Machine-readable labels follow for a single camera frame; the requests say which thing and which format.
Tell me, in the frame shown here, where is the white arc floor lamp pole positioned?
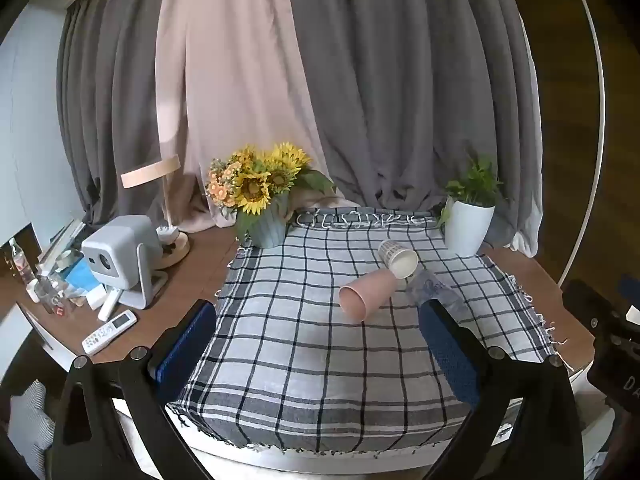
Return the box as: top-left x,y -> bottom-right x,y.
555,0 -> 610,288

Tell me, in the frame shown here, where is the grey curtain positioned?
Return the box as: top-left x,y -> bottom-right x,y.
56,0 -> 544,258

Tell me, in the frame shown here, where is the wooden desk lamp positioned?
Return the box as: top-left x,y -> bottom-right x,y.
120,154 -> 191,269

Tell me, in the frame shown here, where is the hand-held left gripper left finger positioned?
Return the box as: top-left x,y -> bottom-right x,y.
49,299 -> 218,480

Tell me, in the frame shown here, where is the white patterned paper cup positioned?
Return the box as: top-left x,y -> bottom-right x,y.
377,239 -> 419,280

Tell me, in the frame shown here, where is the clear plastic bottle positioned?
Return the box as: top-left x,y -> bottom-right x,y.
8,238 -> 41,304

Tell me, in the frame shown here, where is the grey projector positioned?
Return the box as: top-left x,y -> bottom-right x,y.
81,215 -> 169,309

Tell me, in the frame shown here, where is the blue-grey ribbed vase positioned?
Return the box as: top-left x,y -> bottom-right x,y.
244,194 -> 291,249

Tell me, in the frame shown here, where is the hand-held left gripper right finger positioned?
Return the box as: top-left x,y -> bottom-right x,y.
418,299 -> 585,480

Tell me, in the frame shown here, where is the sunflower bouquet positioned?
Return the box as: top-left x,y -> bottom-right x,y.
206,142 -> 335,241

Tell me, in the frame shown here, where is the green potted plant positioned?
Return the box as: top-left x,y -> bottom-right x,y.
436,155 -> 505,233

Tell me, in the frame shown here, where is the pink cup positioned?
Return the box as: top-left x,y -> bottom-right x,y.
339,269 -> 398,323

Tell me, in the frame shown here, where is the pink curtain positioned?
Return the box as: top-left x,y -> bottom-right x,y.
155,0 -> 337,233

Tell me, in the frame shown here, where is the white plant pot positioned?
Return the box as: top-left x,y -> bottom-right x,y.
444,197 -> 496,256

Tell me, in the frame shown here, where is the blue cloth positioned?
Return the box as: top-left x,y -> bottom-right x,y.
62,260 -> 103,293

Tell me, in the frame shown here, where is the checkered tablecloth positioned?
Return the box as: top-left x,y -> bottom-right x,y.
166,206 -> 575,456

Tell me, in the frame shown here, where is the small white remote control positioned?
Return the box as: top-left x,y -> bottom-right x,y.
97,288 -> 122,322

